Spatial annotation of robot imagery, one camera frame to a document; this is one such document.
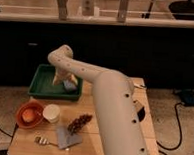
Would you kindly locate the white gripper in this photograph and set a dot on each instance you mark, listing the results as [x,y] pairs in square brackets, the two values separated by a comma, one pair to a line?
[64,75]

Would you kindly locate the blue sponge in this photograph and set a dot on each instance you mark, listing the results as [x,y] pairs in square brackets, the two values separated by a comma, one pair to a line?
[69,86]

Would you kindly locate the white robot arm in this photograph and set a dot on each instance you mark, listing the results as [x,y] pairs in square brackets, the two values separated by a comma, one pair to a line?
[117,118]

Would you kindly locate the green plastic tray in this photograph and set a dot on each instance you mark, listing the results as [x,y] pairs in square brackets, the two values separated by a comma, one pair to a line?
[42,86]

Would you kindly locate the white cup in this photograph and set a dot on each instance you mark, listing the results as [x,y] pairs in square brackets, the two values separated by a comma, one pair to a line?
[51,113]

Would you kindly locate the orange bowl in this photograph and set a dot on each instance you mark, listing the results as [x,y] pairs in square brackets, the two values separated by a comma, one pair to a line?
[38,110]

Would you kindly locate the brown pine cone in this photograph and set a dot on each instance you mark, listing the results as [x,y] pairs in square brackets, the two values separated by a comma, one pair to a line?
[77,124]

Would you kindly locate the orange fruit in bowl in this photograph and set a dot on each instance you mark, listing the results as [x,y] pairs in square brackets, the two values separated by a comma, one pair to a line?
[28,115]

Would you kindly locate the wooden table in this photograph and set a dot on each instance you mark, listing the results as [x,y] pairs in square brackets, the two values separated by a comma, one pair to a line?
[23,142]

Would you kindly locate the grey cloth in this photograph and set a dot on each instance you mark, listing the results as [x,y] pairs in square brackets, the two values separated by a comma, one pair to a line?
[65,139]

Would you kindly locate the metal spoon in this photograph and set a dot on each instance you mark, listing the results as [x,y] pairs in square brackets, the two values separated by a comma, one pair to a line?
[43,141]

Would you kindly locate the blue black device on floor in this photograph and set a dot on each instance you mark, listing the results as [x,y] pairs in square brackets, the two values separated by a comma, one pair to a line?
[186,96]

